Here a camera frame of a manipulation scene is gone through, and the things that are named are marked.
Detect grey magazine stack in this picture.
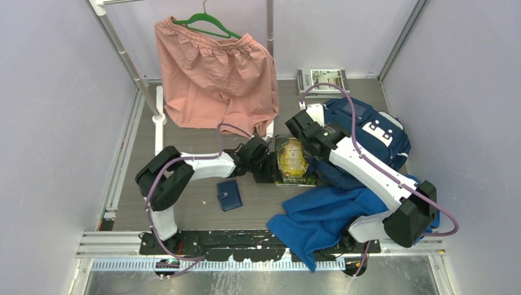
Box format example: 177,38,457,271
297,68,350,99

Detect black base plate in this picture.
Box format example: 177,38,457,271
138,230,365,265

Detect small blue wallet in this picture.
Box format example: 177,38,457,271
216,179,243,211

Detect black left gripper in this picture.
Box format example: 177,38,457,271
249,152,283,184

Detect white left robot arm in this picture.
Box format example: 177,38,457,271
135,136,275,254

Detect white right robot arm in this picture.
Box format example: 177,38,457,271
285,108,436,253

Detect metal clothes rack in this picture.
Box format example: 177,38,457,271
85,0,276,157

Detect pink shorts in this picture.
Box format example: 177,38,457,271
155,17,280,136

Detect navy blue backpack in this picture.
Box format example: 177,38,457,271
307,98,411,191

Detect green fantasy book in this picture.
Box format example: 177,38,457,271
274,135,316,187

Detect blue cloth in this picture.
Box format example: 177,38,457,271
266,185,387,272

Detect green clothes hanger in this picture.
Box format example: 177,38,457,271
172,1,242,40

